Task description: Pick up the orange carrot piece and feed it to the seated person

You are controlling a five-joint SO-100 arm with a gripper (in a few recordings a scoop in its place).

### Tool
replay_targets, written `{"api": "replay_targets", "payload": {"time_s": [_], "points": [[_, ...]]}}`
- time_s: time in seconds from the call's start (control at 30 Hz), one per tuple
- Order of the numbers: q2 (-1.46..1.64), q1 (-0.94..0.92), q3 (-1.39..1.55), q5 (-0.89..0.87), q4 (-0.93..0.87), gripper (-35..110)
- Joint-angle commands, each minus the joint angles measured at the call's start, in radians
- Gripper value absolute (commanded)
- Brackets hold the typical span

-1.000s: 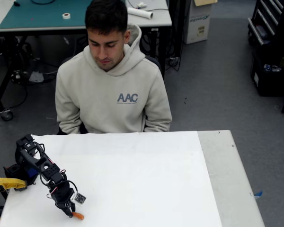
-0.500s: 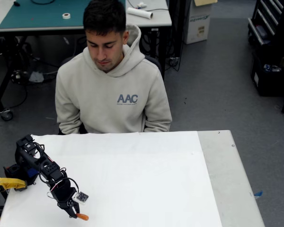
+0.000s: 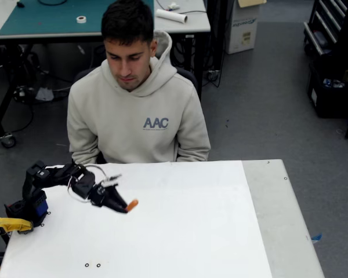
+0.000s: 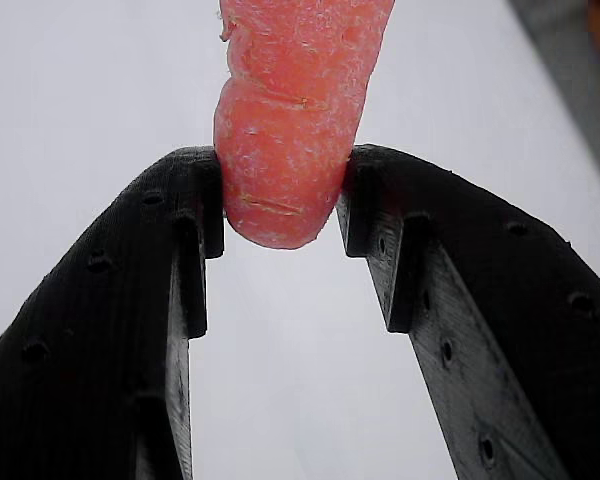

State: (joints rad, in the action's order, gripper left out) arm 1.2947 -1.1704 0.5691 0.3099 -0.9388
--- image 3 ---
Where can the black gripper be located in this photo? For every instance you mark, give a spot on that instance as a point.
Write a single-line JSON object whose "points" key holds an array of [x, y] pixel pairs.
{"points": [[104, 197]]}

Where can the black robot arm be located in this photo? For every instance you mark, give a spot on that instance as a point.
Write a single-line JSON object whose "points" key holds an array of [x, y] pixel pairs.
{"points": [[34, 199]]}

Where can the large white paper sheet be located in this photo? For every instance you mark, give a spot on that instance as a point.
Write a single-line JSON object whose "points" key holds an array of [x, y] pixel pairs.
{"points": [[162, 231]]}

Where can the man in beige hoodie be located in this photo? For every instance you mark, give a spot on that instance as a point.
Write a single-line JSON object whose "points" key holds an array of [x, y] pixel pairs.
{"points": [[133, 116]]}

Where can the white debris on floor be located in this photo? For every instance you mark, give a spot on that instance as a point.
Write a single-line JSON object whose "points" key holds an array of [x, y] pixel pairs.
{"points": [[44, 94]]}

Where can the white tape roll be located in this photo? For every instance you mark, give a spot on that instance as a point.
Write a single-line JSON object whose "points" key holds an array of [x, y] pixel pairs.
{"points": [[81, 19]]}

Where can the grey workbench with black legs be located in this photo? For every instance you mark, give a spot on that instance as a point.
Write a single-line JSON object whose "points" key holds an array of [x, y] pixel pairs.
{"points": [[191, 24]]}

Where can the rolled white paper tube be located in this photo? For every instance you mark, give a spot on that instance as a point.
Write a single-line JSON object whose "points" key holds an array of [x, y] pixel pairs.
{"points": [[172, 16]]}

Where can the green cutting mat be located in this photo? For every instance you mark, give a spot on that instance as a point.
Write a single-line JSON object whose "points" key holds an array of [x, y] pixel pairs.
{"points": [[32, 17]]}

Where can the blue tape scrap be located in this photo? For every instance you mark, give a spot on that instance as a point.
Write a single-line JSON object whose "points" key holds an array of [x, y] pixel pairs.
{"points": [[316, 237]]}

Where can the crumpled white paper wad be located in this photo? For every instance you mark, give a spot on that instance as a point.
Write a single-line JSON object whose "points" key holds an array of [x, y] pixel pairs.
{"points": [[173, 5]]}

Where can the white cardboard box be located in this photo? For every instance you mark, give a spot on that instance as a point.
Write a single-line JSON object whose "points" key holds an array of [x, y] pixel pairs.
{"points": [[243, 29]]}

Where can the black storage crate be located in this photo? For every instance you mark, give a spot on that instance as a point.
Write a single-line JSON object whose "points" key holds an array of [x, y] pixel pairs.
{"points": [[327, 101]]}

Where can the manila folder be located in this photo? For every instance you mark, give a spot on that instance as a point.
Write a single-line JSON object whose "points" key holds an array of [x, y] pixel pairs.
{"points": [[250, 2]]}

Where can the black tool drawer cabinet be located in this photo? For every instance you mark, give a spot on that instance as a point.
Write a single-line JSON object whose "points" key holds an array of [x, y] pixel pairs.
{"points": [[324, 29]]}

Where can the small white camera module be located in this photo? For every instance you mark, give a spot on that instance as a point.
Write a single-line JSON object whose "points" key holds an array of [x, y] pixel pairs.
{"points": [[110, 180]]}

